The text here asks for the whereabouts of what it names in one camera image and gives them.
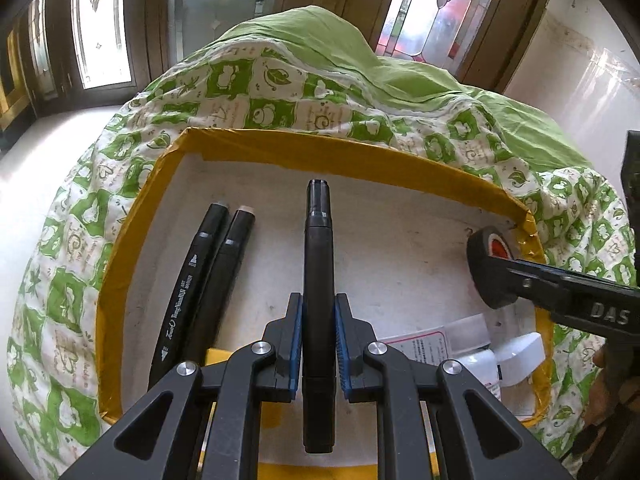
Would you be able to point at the yellow wooden frame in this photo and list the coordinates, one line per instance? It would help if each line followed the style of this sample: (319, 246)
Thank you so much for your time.
(12, 85)

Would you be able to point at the black round marker pen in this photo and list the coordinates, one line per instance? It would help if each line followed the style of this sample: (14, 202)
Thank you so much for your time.
(319, 270)

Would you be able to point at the white square printed box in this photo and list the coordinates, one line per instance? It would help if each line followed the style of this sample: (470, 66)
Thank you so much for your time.
(420, 347)

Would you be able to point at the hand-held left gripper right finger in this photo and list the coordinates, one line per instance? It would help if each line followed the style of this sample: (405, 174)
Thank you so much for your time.
(341, 345)

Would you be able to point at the wooden frosted glass door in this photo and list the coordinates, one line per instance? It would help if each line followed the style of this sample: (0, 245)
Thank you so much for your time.
(102, 20)
(225, 5)

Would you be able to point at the black tape roll red core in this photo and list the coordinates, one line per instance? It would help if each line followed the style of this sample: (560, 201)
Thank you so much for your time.
(480, 270)

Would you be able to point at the green and white printed blanket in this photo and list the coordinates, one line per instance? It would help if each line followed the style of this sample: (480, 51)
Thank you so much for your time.
(65, 270)

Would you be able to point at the black double-ended marker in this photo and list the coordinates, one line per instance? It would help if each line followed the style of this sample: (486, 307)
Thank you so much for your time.
(230, 270)
(195, 280)

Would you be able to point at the white rectangular plastic box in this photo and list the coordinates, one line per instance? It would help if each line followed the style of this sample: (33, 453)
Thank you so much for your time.
(520, 357)

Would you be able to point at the stained glass window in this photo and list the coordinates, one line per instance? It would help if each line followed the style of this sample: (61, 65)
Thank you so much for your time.
(440, 10)

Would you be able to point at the yellow-edged white cardboard tray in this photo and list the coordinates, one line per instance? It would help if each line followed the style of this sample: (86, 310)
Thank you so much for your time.
(400, 240)

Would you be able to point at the plain green sheet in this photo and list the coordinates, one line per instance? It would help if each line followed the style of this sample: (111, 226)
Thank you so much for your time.
(350, 60)

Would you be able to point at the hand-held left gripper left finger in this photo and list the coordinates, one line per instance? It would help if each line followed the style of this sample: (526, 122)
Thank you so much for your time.
(295, 345)

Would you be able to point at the white bottle red label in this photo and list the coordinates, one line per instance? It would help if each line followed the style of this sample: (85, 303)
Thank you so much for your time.
(480, 365)

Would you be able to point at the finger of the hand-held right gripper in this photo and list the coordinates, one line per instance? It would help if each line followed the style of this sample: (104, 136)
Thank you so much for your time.
(575, 300)

